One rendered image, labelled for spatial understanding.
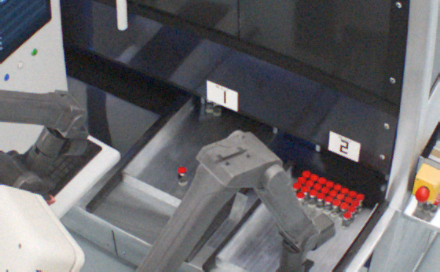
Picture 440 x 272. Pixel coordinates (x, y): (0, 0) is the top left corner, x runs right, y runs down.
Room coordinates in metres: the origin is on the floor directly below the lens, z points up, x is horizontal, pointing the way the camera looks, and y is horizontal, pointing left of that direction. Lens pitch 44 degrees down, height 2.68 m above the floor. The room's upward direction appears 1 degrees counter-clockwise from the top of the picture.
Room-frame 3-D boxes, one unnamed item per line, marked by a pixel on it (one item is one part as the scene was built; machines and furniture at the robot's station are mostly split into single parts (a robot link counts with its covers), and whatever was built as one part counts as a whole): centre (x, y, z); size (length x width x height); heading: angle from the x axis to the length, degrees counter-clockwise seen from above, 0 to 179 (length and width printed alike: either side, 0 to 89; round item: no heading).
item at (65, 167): (1.74, 0.48, 0.82); 0.40 x 0.14 x 0.02; 145
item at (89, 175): (1.76, 0.50, 0.79); 0.45 x 0.28 x 0.03; 145
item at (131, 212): (1.61, -0.07, 0.87); 0.70 x 0.48 x 0.02; 58
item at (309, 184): (1.59, -0.26, 0.90); 0.18 x 0.02 x 0.05; 57
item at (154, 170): (1.76, 0.04, 0.90); 0.34 x 0.26 x 0.04; 148
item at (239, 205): (1.52, -0.01, 0.91); 0.14 x 0.03 x 0.06; 148
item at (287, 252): (1.30, -0.16, 1.07); 0.07 x 0.06 x 0.07; 130
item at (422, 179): (1.54, -0.52, 0.99); 0.08 x 0.07 x 0.07; 148
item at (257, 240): (1.48, -0.19, 0.90); 0.34 x 0.26 x 0.04; 147
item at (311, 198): (1.57, -0.25, 0.90); 0.18 x 0.02 x 0.05; 57
